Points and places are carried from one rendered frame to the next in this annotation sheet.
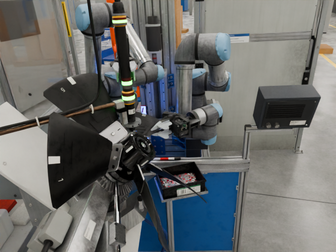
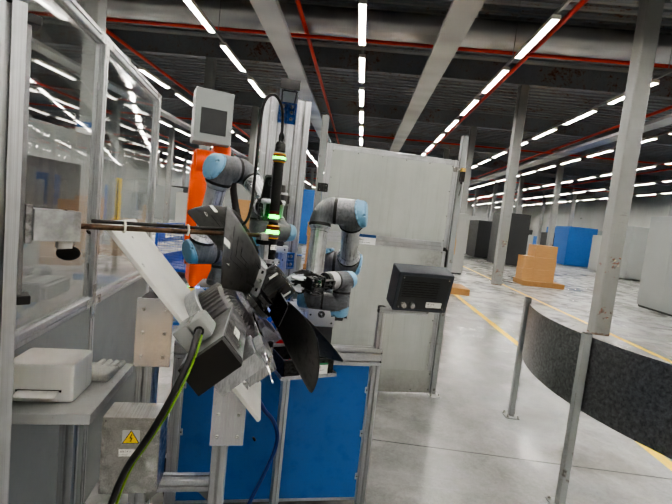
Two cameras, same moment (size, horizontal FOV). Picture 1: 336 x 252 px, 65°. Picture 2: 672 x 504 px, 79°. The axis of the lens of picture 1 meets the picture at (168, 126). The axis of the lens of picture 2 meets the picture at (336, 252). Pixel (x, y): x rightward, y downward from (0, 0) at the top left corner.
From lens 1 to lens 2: 62 cm
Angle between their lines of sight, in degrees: 25
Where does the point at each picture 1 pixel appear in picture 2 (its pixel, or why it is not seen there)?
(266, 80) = not seen: hidden behind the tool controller
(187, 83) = (321, 245)
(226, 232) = (348, 463)
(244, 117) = (366, 340)
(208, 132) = (340, 301)
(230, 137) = not seen: hidden behind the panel
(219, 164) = (347, 352)
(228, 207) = (354, 420)
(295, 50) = (426, 261)
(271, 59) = not seen: hidden behind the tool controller
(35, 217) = (141, 352)
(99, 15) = (233, 166)
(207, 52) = (346, 215)
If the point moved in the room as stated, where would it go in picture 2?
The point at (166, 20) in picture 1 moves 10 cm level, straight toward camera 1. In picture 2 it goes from (294, 192) to (296, 191)
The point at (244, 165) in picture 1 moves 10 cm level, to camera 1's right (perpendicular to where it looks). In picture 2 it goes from (376, 357) to (396, 357)
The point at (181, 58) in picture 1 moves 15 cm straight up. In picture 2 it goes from (318, 218) to (322, 183)
